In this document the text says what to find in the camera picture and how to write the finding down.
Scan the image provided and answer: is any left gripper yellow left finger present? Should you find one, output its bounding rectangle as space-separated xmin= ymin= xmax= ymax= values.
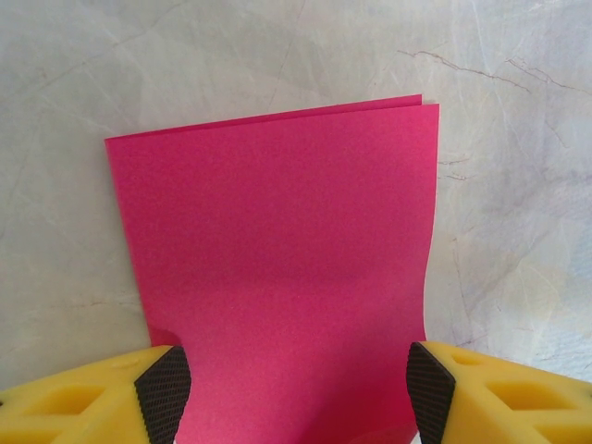
xmin=0 ymin=344 xmax=193 ymax=444

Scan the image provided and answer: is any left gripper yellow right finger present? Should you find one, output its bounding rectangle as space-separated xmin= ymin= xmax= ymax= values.
xmin=405 ymin=340 xmax=592 ymax=444

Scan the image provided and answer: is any pink square paper sheet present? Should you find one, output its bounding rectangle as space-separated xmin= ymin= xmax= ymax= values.
xmin=104 ymin=93 xmax=441 ymax=444

